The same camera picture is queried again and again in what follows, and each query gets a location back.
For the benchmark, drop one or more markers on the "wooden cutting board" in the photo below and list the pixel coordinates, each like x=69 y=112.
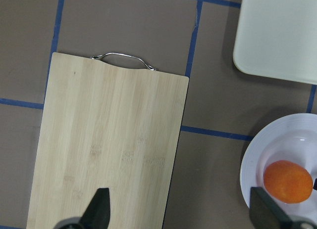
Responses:
x=106 y=127

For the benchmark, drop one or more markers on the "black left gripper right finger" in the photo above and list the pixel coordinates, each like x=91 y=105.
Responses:
x=264 y=213

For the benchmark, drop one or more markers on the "white tray with bear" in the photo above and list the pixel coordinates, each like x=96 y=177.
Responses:
x=277 y=39

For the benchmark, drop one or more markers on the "orange fruit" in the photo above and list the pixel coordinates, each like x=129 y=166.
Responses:
x=288 y=182

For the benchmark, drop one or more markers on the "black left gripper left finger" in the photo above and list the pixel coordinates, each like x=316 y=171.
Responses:
x=97 y=214

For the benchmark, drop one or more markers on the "white round plate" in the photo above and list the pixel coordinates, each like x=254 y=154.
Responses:
x=292 y=138

